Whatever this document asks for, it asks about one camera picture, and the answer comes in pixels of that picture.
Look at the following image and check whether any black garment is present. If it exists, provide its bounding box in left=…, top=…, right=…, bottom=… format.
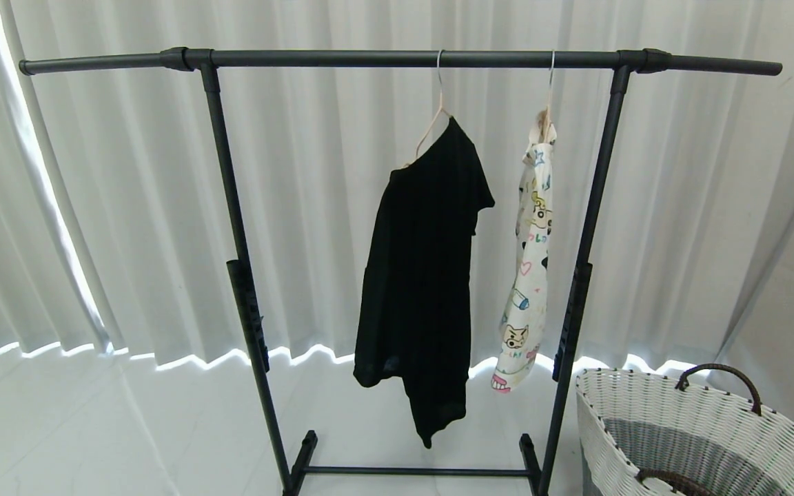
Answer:
left=353, top=116, right=496, bottom=450

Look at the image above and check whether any cream printed garment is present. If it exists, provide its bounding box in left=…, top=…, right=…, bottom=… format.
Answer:
left=491, top=110, right=558, bottom=395

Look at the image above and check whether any black clothes rack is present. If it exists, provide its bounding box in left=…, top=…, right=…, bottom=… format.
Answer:
left=18, top=47, right=784, bottom=496

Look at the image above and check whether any white laundry basket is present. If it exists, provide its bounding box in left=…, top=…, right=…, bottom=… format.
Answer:
left=575, top=363, right=794, bottom=496

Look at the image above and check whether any white curtain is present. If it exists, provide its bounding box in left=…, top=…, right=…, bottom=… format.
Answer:
left=0, top=0, right=794, bottom=376

